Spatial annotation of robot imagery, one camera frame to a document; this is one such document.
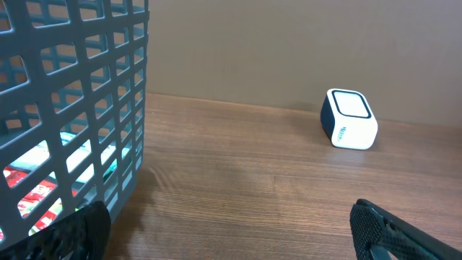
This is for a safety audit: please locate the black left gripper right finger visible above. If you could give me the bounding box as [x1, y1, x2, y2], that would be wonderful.
[349, 199, 461, 260]

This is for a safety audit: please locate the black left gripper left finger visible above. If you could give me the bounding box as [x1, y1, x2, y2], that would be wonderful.
[1, 201, 111, 260]

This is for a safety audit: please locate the red candy bar wrapper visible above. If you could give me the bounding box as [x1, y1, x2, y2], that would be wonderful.
[4, 163, 61, 234]

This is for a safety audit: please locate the teal white snack pouch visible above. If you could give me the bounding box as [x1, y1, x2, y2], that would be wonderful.
[10, 132, 130, 183]

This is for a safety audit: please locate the white barcode scanner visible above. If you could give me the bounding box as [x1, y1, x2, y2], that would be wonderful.
[320, 88, 378, 150]

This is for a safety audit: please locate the grey plastic lattice basket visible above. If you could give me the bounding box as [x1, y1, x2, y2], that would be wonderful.
[1, 0, 149, 248]

